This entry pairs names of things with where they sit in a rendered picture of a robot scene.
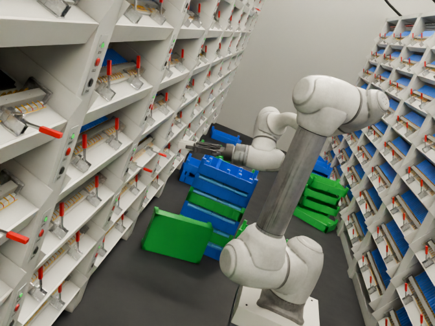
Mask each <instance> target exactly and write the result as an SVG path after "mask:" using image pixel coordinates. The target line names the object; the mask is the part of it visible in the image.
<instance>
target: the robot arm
mask: <svg viewBox="0 0 435 326"><path fill-rule="evenodd" d="M292 100H293V104H294V107H295V108H296V110H297V114H295V113H281V114H280V112H279V111H278V109H276V108H274V107H265V108H263V109H262V110H261V111H260V112H259V114H258V116H257V118H256V122H255V125H254V131H253V140H252V144H251V146H248V145H245V144H238V143H237V144H236V146H234V144H228V143H227V144H226V145H225V147H221V145H220V144H210V143H206V142H193V141H189V140H182V139H180V140H179V141H178V143H177V148H179V149H186V150H190V151H194V153H200V154H204V155H210V156H213V157H216V156H223V160H224V161H227V162H232V161H233V164H235V165H240V166H246V167H248V168H251V169H254V170H258V171H267V172H277V171H278V174H277V176H276V179H275V181H274V184H273V186H272V188H271V190H270V193H269V195H268V198H267V200H266V202H265V204H264V207H263V209H262V212H261V214H260V216H259V218H258V221H257V223H253V224H251V225H249V226H247V227H246V229H245V230H244V231H243V232H242V233H241V234H240V235H239V236H238V237H237V239H233V240H231V241H230V242H228V243H227V244H226V245H225V246H224V248H223V250H222V251H221V254H220V258H219V265H220V268H221V271H222V273H224V274H225V275H226V276H227V277H228V278H229V279H230V280H231V281H233V282H234V283H237V284H239V285H241V286H244V287H250V288H259V289H261V290H262V291H261V294H260V298H259V299H258V300H257V302H256V304H257V306H259V307H261V308H264V309H267V310H269V311H271V312H274V313H276V314H278V315H280V316H282V317H285V318H287V319H288V320H291V321H293V322H295V323H296V324H297V325H300V326H303V324H304V319H303V315H304V306H305V304H306V301H307V299H308V297H309V296H310V295H311V293H312V291H313V289H314V288H315V285H316V284H317V281H318V279H319V277H320V274H321V272H322V267H323V262H324V254H323V253H322V247H321V246H320V245H319V244H318V243H317V242H315V241H314V240H312V239H310V238H308V237H306V236H296V237H293V238H291V239H289V240H288V241H287V243H286V240H285V237H284V233H285V231H286V229H287V226H288V224H289V221H290V220H291V218H292V215H293V213H294V211H295V208H296V206H297V204H298V202H299V200H300V197H301V195H302V192H303V190H304V188H305V186H306V184H307V182H308V179H309V177H310V175H311V172H312V171H313V168H314V166H315V164H316V161H317V159H318V156H319V155H320V152H321V150H322V148H323V146H324V143H325V141H326V139H327V138H329V137H332V136H337V135H344V134H348V133H351V132H354V131H359V130H361V129H364V128H365V127H368V126H370V125H372V124H374V123H376V122H377V121H378V120H379V119H381V118H382V117H383V116H384V115H385V113H386V112H387V110H388V108H389V101H388V98H387V96H386V94H385V93H383V92H382V91H379V90H375V89H370V90H368V91H366V90H365V89H362V88H359V87H356V86H353V85H351V84H349V83H348V82H346V81H343V80H340V79H337V78H334V77H331V76H326V75H319V74H317V75H310V76H306V77H304V78H302V79H301V80H299V81H298V82H297V84H296V85H295V88H294V89H293V95H292ZM287 126H291V127H292V128H293V129H295V130H296V132H295V135H294V137H293V139H292V141H291V144H290V146H289V149H288V150H287V153H286V155H285V154H284V153H283V152H282V151H280V150H279V149H276V143H277V140H279V139H280V137H281V136H282V135H283V134H284V133H285V131H286V128H287Z"/></svg>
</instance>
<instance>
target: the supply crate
mask: <svg viewBox="0 0 435 326"><path fill-rule="evenodd" d="M209 157H210V155H204V157H203V158H202V159H201V162H200V165H199V167H198V169H197V172H198V173H200V174H202V175H205V176H207V177H210V178H212V179H214V180H217V181H220V182H222V183H224V184H227V185H229V186H232V187H234V188H237V189H239V190H241V191H244V192H246V193H249V194H251V195H252V193H253V191H254V189H255V187H256V185H257V182H258V179H257V175H258V173H259V171H258V170H255V172H254V173H252V172H250V171H247V170H245V169H243V170H242V172H241V174H242V176H241V178H238V177H236V175H237V173H238V170H239V167H237V166H235V165H232V164H230V163H228V162H225V161H223V160H222V161H221V164H220V166H219V169H216V168H215V167H216V164H217V163H218V160H219V159H218V158H216V157H213V159H212V161H211V164H210V165H206V164H205V162H206V161H207V160H208V159H209ZM227 169H229V170H230V173H229V174H228V173H226V171H227ZM250 178H251V179H252V183H250V182H248V181H249V179H250Z"/></svg>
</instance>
